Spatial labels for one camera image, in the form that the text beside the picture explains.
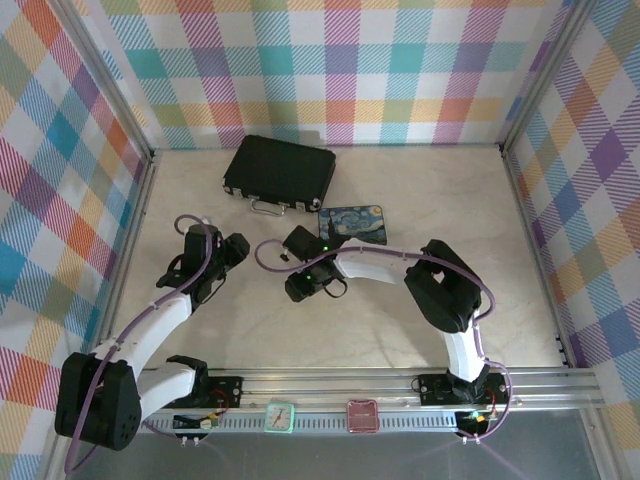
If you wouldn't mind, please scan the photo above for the Starry Night print card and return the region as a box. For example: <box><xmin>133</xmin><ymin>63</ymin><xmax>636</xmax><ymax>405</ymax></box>
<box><xmin>318</xmin><ymin>203</ymin><xmax>389</xmax><ymax>246</ymax></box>

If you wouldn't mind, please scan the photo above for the teal square clock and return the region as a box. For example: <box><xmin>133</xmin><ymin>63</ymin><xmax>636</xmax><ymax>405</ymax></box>
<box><xmin>264</xmin><ymin>402</ymin><xmax>297</xmax><ymax>434</ymax></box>

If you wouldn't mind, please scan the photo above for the pink square timer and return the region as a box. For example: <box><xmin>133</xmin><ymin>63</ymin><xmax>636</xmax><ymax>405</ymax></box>
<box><xmin>346</xmin><ymin>398</ymin><xmax>380</xmax><ymax>434</ymax></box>

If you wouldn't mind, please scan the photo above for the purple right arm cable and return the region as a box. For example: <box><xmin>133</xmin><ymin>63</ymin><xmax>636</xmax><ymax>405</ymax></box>
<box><xmin>255</xmin><ymin>238</ymin><xmax>514</xmax><ymax>444</ymax></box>

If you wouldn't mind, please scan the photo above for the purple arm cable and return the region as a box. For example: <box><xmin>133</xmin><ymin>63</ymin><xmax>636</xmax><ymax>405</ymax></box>
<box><xmin>255</xmin><ymin>238</ymin><xmax>514</xmax><ymax>444</ymax></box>
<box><xmin>63</xmin><ymin>213</ymin><xmax>224</xmax><ymax>475</ymax></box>

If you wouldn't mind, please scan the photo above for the aluminium side rail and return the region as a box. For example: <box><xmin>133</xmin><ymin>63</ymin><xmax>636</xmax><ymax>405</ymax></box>
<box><xmin>499</xmin><ymin>143</ymin><xmax>576</xmax><ymax>370</ymax></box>
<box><xmin>97</xmin><ymin>149</ymin><xmax>162</xmax><ymax>351</ymax></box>

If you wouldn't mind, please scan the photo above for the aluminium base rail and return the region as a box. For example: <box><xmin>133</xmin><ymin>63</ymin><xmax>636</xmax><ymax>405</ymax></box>
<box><xmin>208</xmin><ymin>367</ymin><xmax>601</xmax><ymax>401</ymax></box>

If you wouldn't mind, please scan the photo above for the black case with silver handle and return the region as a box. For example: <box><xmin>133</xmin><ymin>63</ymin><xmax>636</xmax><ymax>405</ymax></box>
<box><xmin>222</xmin><ymin>134</ymin><xmax>337</xmax><ymax>217</ymax></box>

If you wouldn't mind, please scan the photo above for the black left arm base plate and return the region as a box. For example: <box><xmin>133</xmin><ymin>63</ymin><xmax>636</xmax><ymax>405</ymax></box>
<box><xmin>207</xmin><ymin>375</ymin><xmax>245</xmax><ymax>407</ymax></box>

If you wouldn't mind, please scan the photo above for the perforated grey cable duct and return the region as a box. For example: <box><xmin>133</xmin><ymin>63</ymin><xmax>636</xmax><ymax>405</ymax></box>
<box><xmin>144</xmin><ymin>410</ymin><xmax>501</xmax><ymax>432</ymax></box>

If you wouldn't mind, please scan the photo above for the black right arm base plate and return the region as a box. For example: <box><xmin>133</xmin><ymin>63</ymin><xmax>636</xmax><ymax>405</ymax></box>
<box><xmin>418</xmin><ymin>373</ymin><xmax>507</xmax><ymax>407</ymax></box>

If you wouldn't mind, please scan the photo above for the aluminium frame post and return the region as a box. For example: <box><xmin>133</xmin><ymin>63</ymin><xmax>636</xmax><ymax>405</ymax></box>
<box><xmin>47</xmin><ymin>0</ymin><xmax>159</xmax><ymax>161</ymax></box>
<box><xmin>499</xmin><ymin>0</ymin><xmax>599</xmax><ymax>151</ymax></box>

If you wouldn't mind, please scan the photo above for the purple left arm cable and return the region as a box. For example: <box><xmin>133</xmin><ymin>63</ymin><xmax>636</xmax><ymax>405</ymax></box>
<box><xmin>63</xmin><ymin>213</ymin><xmax>224</xmax><ymax>475</ymax></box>

